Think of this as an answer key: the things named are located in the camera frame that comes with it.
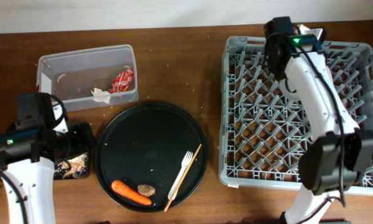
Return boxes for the white paper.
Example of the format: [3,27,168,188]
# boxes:
[91,88,111,105]

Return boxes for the orange carrot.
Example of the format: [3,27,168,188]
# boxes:
[111,180,152,205]

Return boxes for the red snack wrapper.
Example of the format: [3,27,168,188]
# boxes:
[109,69,134,93]

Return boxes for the brown cookie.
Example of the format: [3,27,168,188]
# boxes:
[137,184,156,197]

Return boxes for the white plastic fork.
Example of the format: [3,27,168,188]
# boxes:
[168,151,193,200]

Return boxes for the wooden chopstick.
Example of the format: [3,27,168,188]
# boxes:
[164,144,202,212]

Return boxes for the grey plate with food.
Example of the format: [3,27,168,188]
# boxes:
[285,79,300,101]

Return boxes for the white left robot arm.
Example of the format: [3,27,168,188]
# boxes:
[0,93,97,223]

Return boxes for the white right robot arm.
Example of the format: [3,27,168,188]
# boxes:
[264,16,373,223]

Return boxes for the clear plastic waste bin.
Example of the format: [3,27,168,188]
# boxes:
[36,44,138,111]

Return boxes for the grey plastic dishwasher rack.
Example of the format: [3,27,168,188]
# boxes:
[219,36,373,195]

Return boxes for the black rectangular tray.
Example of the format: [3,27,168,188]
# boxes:
[0,121,97,180]

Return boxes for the pile of rice and scraps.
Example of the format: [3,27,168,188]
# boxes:
[54,152,90,180]

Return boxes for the round black tray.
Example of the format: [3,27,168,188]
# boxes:
[95,102,209,213]

